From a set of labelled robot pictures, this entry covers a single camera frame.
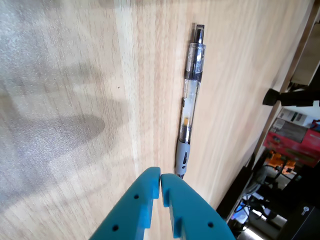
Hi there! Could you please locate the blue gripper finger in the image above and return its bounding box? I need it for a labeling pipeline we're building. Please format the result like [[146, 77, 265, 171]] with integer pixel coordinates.
[[89, 166, 161, 240], [160, 173, 237, 240]]

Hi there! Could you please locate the clear pen with grey grip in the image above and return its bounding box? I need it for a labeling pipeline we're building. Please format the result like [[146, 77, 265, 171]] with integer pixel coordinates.
[[174, 23, 207, 181]]

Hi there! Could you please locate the orange tool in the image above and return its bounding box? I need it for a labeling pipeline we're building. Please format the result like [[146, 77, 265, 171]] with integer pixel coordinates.
[[266, 149, 296, 173]]

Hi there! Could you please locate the red cardboard box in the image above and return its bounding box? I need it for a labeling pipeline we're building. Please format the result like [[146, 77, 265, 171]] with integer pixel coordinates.
[[263, 128, 320, 168]]

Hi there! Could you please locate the white small box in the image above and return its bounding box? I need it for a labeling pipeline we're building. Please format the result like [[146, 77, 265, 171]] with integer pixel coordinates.
[[277, 107, 312, 126]]

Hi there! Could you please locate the black tripod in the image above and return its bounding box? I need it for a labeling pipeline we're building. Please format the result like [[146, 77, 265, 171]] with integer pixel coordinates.
[[262, 87, 320, 108]]

